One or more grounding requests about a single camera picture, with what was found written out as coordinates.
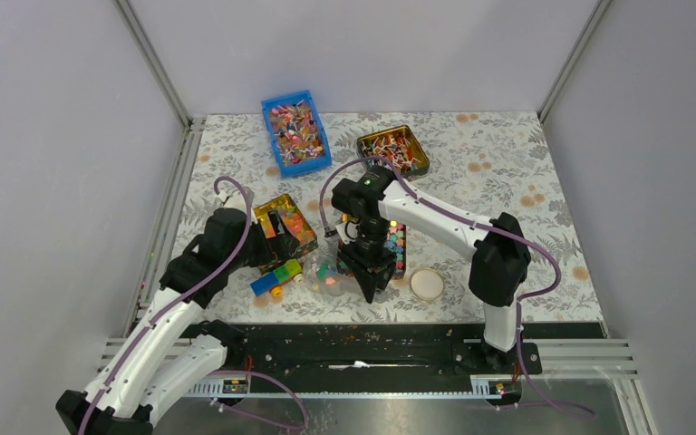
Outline gold tin star candies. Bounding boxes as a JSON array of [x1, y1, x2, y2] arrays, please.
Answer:
[[339, 214, 407, 280]]

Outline white round jar lid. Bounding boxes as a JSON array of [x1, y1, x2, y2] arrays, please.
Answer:
[[410, 268, 445, 302]]

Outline blue plastic candy bin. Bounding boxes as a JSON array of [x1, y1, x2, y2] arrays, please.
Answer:
[[261, 90, 333, 178]]

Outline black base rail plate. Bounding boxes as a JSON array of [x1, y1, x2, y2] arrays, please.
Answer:
[[177, 323, 545, 396]]

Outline gold tin with lollipops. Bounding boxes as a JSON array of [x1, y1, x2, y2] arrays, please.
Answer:
[[356, 124, 430, 181]]

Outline gold tin pastel candies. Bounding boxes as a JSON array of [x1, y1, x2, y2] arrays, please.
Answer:
[[254, 194, 318, 274]]

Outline colourful toy block truck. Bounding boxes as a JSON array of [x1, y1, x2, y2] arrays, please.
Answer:
[[250, 259, 303, 296]]

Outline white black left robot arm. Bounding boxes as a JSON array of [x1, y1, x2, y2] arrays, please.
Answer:
[[55, 207, 299, 434]]

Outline floral tablecloth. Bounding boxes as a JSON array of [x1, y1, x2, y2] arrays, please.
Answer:
[[173, 111, 603, 324]]

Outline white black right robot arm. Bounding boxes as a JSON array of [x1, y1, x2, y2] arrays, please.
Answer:
[[331, 165, 531, 373]]

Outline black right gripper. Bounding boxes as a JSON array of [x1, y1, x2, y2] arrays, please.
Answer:
[[339, 217, 399, 305]]

